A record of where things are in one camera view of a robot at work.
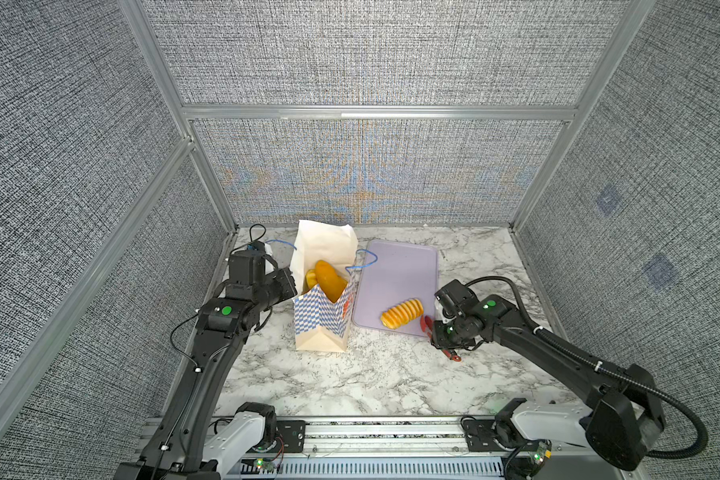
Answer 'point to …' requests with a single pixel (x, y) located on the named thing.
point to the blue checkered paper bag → (321, 324)
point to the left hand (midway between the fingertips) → (295, 277)
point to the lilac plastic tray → (419, 280)
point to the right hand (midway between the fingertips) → (436, 339)
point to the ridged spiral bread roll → (402, 313)
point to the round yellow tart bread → (311, 278)
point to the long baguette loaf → (329, 281)
